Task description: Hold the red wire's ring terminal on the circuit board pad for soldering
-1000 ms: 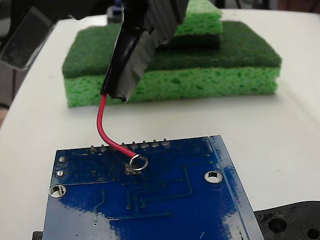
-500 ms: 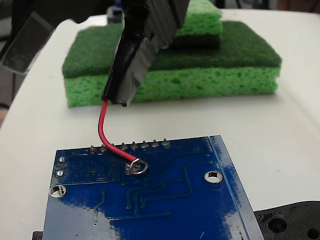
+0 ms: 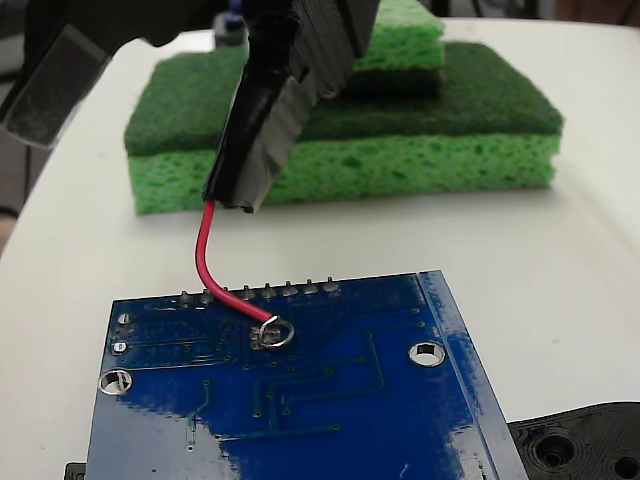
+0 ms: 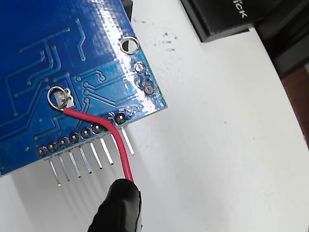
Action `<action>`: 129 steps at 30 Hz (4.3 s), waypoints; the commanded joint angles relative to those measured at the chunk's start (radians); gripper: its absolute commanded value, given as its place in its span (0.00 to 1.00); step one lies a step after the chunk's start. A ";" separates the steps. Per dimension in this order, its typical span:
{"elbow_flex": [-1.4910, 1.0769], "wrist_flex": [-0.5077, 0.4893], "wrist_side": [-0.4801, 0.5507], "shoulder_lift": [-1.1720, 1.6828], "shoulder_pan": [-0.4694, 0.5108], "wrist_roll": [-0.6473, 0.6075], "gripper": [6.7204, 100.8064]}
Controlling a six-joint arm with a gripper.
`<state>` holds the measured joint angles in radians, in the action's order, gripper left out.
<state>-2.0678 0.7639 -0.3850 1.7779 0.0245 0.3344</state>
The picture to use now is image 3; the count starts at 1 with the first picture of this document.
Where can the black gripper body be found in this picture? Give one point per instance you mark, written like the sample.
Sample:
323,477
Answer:
190,17

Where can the blue circuit board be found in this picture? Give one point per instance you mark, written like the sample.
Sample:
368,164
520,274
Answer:
350,425

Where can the large green scouring sponge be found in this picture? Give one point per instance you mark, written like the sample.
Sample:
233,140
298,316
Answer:
400,165

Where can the small green sponge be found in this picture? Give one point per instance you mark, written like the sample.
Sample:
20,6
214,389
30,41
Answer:
410,40

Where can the black plastic fixture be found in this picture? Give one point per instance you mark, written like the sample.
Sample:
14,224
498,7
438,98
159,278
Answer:
575,430

